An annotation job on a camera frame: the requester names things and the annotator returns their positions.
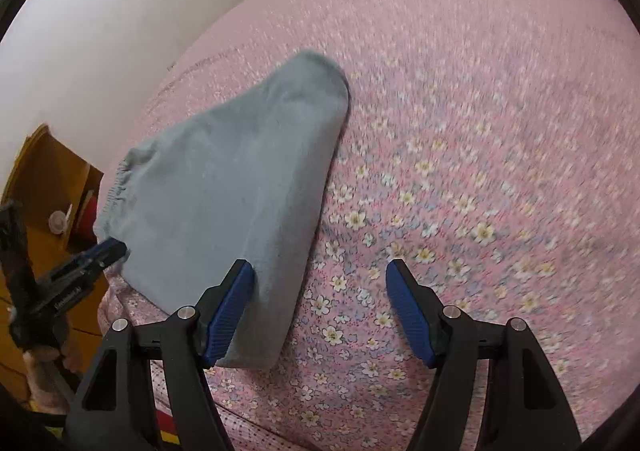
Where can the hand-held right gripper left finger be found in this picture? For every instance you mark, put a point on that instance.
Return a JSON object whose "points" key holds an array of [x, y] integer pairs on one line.
{"points": [[227, 311]]}

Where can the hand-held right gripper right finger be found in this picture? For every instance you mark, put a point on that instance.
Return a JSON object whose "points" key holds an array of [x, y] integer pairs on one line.
{"points": [[407, 306]]}

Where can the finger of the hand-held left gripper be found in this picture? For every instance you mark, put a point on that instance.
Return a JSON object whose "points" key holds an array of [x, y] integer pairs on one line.
{"points": [[106, 249]]}

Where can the grey pants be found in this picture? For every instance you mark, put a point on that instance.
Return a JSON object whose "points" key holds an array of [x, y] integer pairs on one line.
{"points": [[225, 181]]}

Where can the person's left forearm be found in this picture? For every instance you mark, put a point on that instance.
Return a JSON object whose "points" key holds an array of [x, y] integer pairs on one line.
{"points": [[44, 373]]}

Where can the red container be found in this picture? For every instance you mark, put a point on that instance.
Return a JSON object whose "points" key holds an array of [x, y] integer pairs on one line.
{"points": [[89, 212]]}

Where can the white cup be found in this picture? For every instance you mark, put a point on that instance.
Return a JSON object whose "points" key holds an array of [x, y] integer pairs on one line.
{"points": [[57, 222]]}

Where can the wooden nightstand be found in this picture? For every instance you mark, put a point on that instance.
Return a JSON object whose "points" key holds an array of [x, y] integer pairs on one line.
{"points": [[45, 166]]}

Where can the pink floral bed sheet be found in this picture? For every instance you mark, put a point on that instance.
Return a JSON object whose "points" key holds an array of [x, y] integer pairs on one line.
{"points": [[450, 106]]}

